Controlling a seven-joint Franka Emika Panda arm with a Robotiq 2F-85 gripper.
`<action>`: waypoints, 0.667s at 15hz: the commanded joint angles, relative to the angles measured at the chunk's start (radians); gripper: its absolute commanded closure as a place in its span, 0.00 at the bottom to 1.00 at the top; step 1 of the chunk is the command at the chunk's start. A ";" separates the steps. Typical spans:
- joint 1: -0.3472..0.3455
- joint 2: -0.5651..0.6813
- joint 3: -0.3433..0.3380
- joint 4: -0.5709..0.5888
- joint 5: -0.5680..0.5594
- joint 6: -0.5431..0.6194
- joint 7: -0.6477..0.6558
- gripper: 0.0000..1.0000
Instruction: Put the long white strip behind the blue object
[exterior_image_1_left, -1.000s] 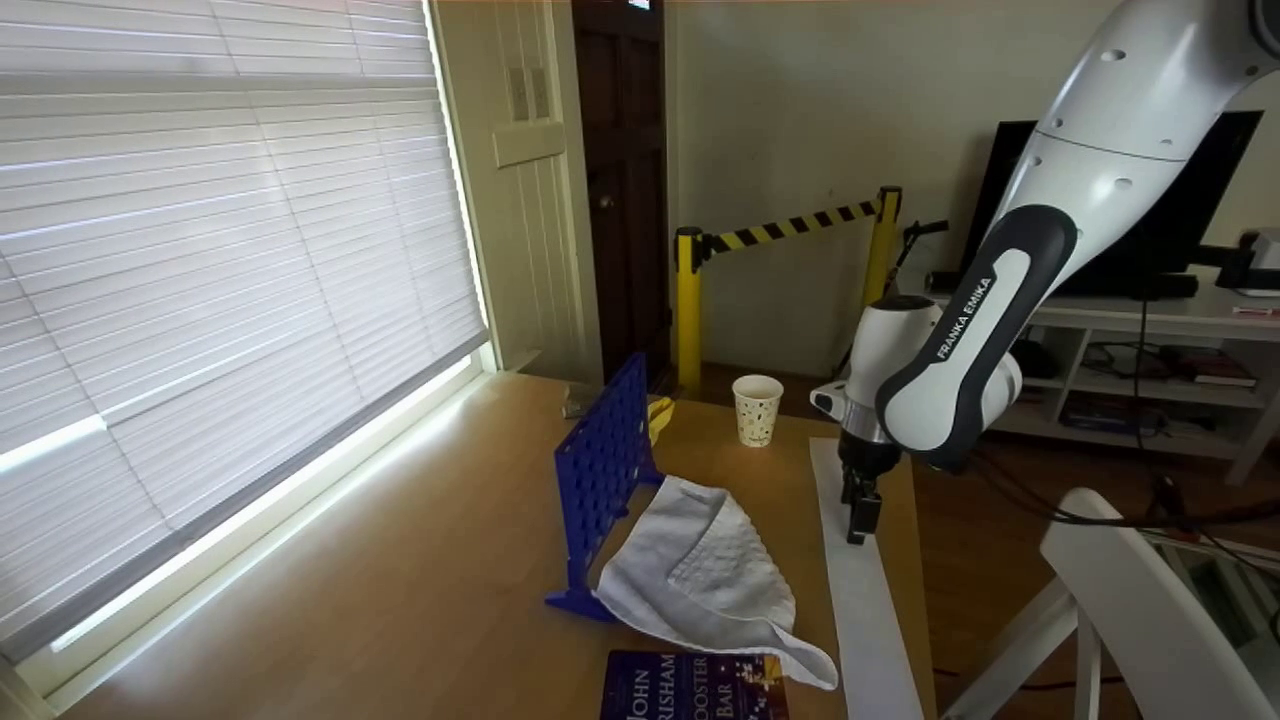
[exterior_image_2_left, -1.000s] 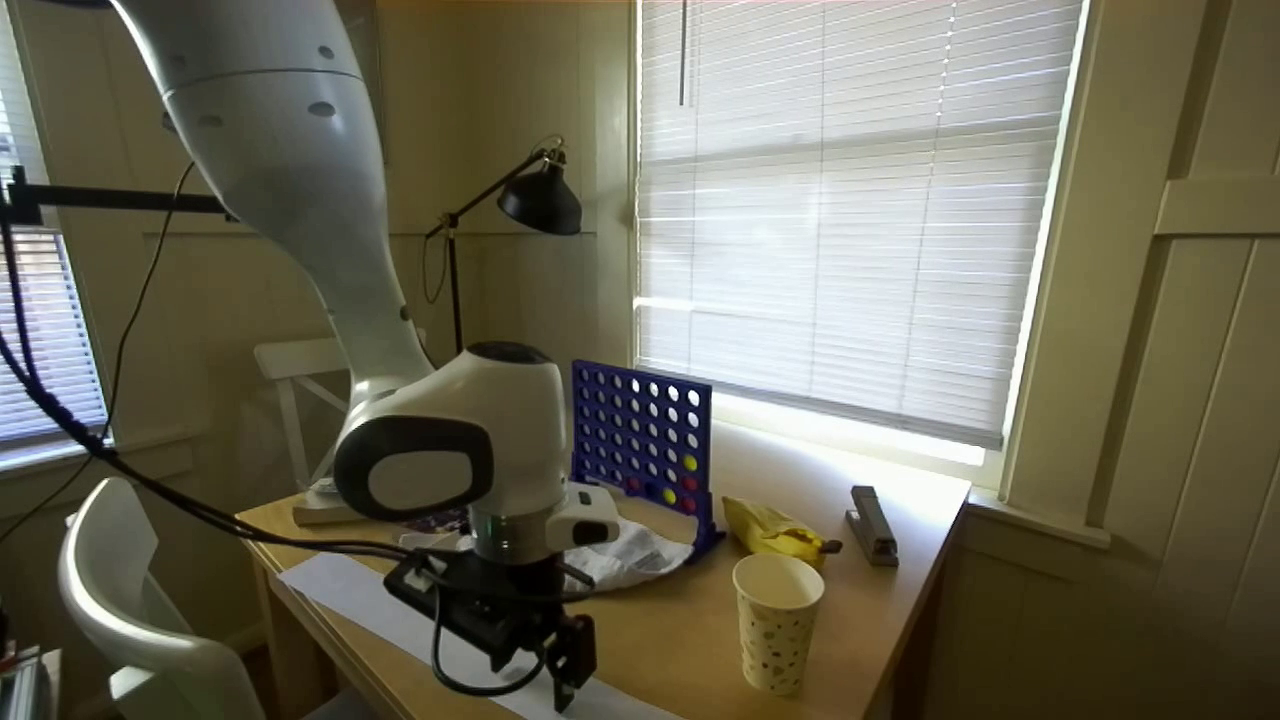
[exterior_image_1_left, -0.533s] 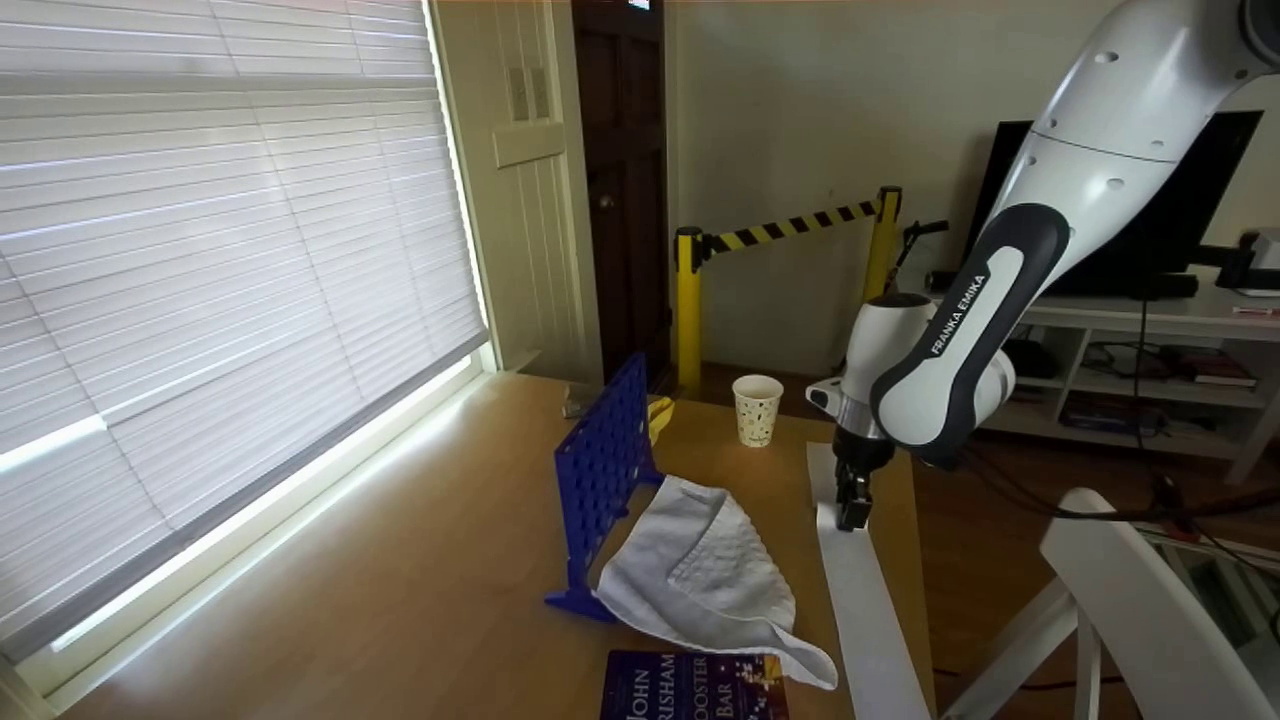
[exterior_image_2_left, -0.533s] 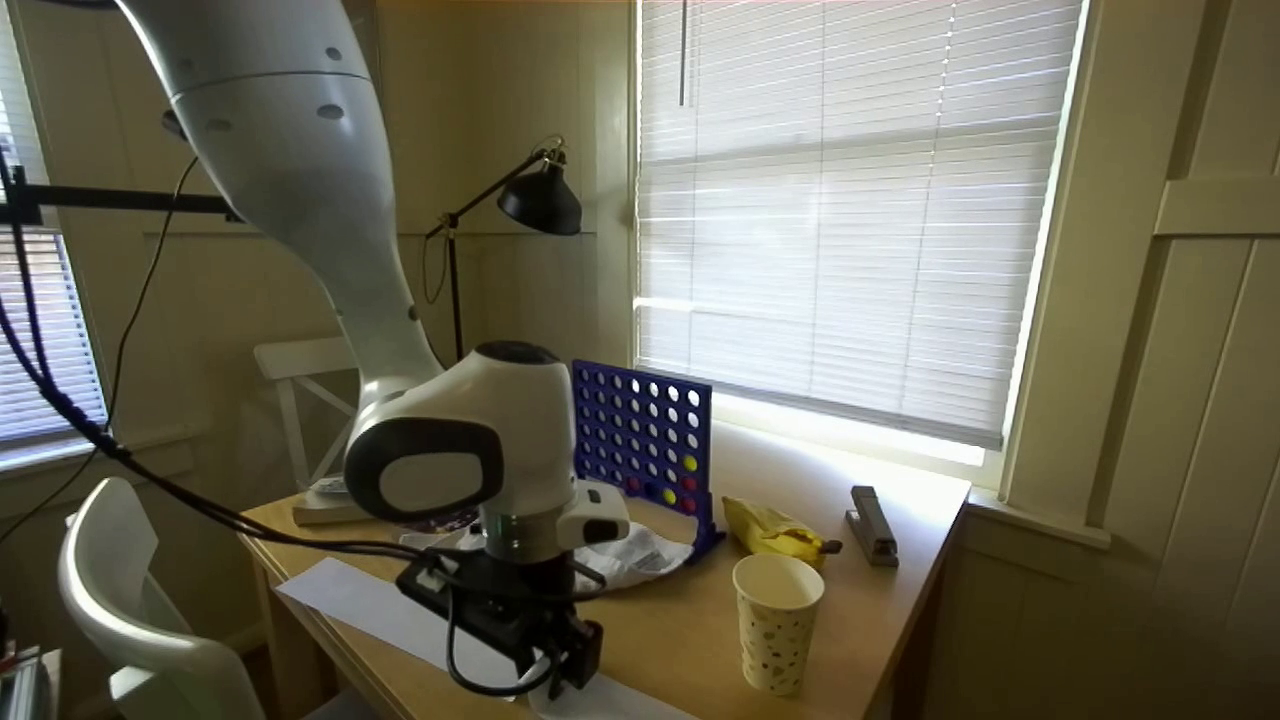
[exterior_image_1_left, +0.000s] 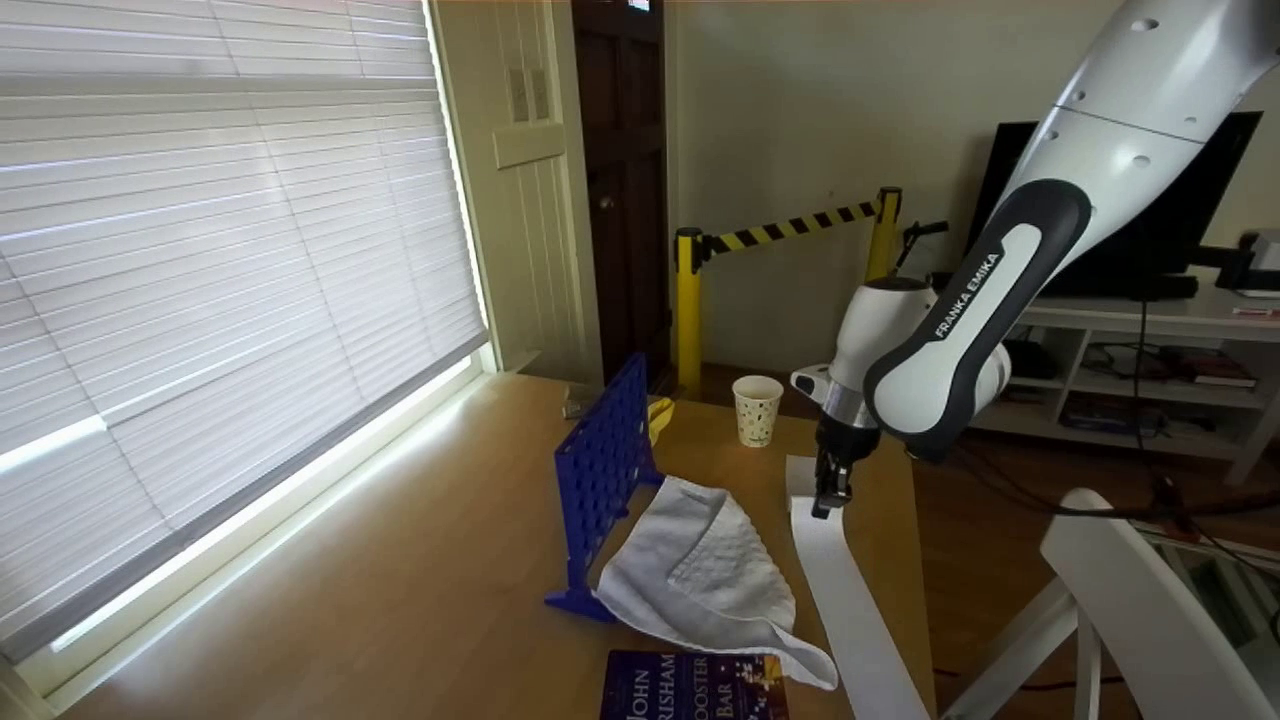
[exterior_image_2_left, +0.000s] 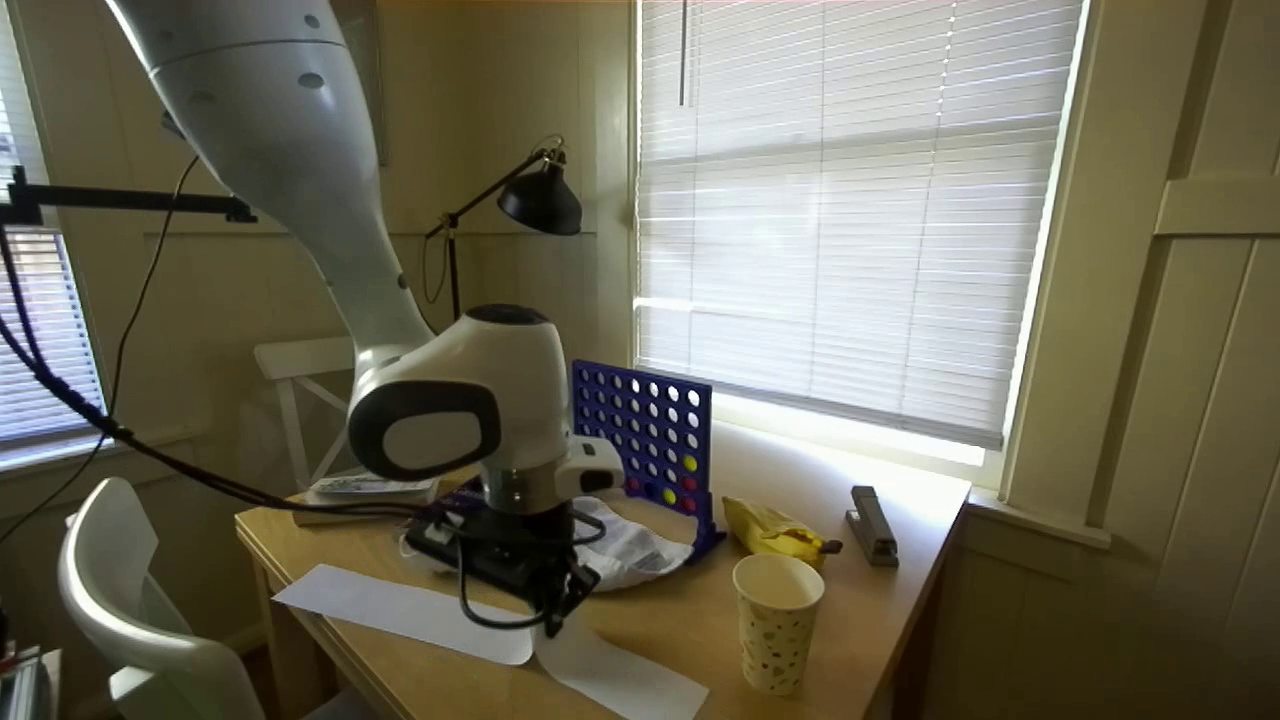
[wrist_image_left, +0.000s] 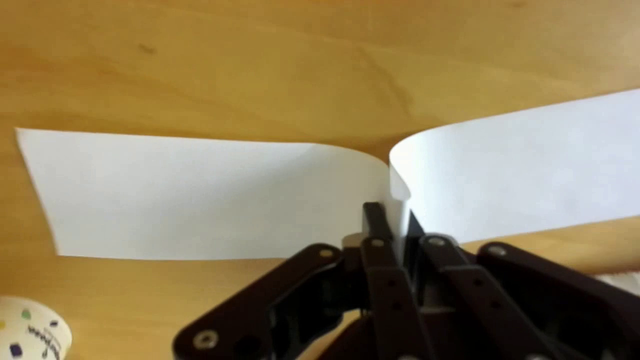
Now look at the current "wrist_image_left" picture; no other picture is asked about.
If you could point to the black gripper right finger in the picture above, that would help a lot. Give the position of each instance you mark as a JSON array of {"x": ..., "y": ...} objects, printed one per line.
[{"x": 520, "y": 306}]

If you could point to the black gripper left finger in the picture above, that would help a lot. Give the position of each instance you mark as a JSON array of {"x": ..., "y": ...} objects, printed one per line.
[{"x": 313, "y": 301}]

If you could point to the long white paper strip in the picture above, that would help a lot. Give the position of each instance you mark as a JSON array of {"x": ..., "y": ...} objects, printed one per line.
[{"x": 201, "y": 192}]

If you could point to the white crumpled towel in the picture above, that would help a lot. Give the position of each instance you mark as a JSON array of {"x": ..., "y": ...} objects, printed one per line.
[{"x": 623, "y": 280}]

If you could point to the white dotted paper cup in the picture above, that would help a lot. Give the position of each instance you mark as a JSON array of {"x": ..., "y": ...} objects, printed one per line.
[{"x": 30, "y": 333}]

